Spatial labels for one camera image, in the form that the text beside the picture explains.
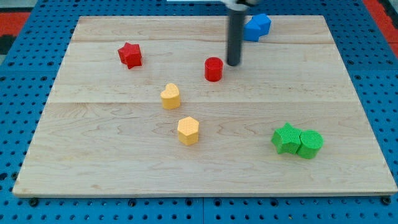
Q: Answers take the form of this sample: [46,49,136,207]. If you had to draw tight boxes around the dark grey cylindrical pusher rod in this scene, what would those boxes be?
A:
[226,9,246,66]

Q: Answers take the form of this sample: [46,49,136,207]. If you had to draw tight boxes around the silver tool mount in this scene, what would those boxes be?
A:
[220,0,261,11]

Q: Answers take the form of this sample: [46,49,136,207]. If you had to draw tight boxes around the red cylinder block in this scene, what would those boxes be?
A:
[205,57,223,82]

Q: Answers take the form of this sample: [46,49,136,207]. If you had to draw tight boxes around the blue triangle block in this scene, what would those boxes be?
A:
[243,20,261,42]

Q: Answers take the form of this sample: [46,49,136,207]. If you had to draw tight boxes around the blue cube block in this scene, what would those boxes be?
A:
[252,13,272,36]

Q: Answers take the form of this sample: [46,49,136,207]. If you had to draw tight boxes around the yellow heart block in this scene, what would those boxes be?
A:
[160,83,181,110]

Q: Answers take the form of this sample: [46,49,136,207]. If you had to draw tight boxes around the red star block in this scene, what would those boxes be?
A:
[118,42,142,69]

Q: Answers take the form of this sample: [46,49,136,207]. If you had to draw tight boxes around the yellow hexagon block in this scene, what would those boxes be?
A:
[177,116,199,146]

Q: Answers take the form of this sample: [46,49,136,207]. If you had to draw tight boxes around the wooden board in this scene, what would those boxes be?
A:
[12,16,397,198]

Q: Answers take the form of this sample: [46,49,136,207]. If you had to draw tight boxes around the green star block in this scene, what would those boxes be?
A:
[271,123,302,154]

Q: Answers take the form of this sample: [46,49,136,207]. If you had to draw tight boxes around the green cylinder block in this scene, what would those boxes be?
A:
[297,129,324,159]

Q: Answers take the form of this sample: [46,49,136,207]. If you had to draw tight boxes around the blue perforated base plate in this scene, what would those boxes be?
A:
[1,1,397,223]

